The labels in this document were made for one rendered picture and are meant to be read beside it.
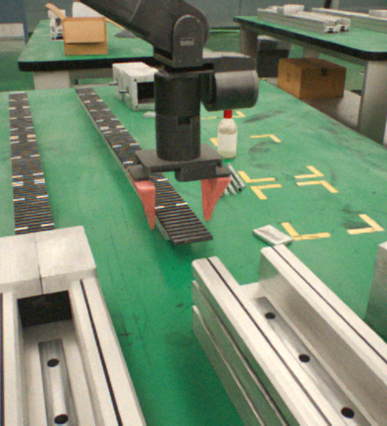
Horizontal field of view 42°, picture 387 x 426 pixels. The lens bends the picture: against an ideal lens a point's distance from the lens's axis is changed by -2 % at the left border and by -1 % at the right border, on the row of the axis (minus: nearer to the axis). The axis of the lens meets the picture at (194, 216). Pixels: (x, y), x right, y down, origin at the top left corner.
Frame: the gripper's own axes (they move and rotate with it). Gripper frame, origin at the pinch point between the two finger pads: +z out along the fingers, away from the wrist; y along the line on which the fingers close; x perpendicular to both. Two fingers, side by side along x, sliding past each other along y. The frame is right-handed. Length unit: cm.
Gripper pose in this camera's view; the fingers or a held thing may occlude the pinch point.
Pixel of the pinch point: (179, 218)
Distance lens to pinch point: 69.3
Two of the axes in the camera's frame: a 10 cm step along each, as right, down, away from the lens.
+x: -3.2, -4.1, 8.5
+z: 0.0, 9.0, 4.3
